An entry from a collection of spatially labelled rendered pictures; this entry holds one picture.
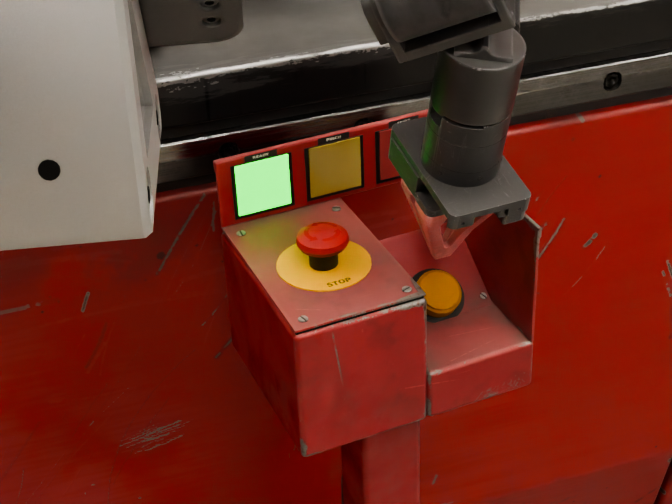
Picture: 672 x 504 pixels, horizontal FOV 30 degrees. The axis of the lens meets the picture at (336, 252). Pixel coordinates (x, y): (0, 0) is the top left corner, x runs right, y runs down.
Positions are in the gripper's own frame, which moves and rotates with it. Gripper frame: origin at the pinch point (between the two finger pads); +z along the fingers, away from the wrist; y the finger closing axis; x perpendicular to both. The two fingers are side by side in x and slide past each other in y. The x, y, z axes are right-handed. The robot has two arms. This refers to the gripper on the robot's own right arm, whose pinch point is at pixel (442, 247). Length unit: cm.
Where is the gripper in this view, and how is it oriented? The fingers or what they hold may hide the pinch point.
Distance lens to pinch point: 96.7
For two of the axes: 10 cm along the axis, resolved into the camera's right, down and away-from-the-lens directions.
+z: -0.8, 6.9, 7.2
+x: -9.2, 2.4, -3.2
